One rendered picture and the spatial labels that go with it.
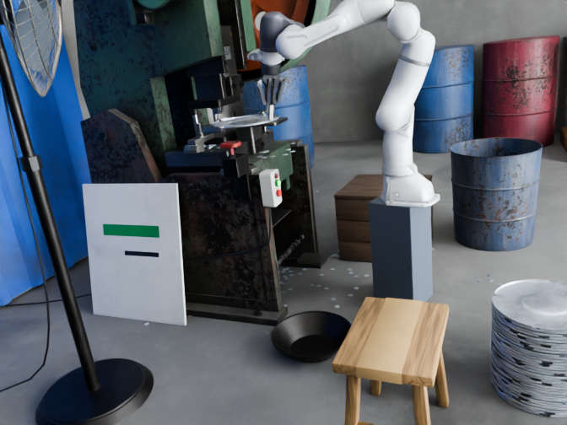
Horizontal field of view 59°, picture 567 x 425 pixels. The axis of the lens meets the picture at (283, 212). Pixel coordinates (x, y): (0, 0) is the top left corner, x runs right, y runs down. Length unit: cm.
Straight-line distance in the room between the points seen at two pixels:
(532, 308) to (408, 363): 49
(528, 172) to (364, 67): 309
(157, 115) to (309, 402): 126
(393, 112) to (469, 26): 344
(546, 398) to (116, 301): 171
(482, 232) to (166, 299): 152
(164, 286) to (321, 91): 372
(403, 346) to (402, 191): 77
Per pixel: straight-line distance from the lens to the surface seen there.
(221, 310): 220
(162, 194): 213
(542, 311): 161
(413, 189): 193
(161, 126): 218
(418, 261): 205
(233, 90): 213
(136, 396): 184
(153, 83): 216
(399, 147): 192
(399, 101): 185
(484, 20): 521
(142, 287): 229
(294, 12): 240
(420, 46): 186
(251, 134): 212
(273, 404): 171
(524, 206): 263
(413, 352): 131
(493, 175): 252
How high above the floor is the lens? 108
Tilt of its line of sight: 19 degrees down
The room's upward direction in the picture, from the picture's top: 7 degrees counter-clockwise
